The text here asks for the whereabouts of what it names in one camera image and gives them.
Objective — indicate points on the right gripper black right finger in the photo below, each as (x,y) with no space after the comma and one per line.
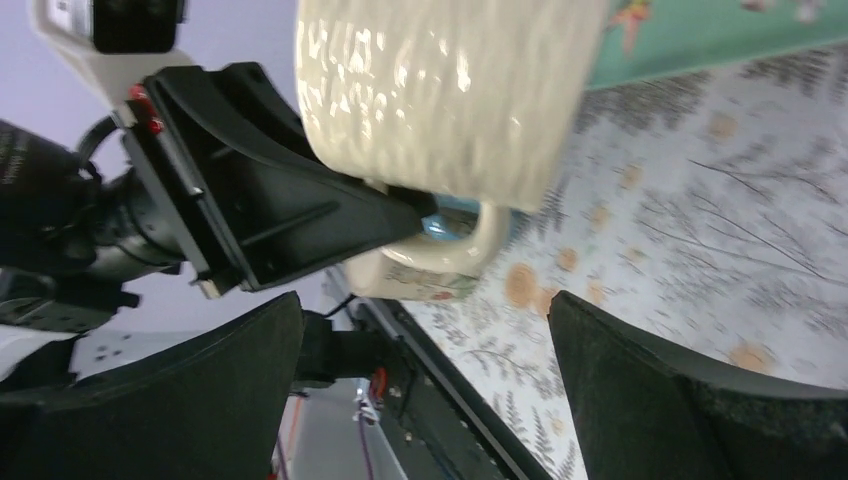
(644,407)

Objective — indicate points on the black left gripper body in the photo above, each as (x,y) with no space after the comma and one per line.
(71,240)

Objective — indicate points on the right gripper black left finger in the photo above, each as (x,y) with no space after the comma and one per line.
(207,408)

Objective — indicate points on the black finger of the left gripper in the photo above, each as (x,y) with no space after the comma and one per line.
(249,204)

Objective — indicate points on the beige cartoon print mug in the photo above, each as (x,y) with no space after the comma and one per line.
(377,276)

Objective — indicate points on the blue butterfly mug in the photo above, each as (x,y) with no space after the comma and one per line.
(455,218)

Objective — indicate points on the cream yellow mug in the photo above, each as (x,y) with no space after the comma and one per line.
(471,99)

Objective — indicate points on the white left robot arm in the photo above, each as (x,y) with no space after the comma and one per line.
(206,168)

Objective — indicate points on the floral tablecloth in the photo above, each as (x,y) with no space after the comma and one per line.
(709,209)

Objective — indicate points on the green floral bird tray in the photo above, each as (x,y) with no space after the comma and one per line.
(653,39)

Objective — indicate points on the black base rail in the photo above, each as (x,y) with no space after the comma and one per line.
(436,424)

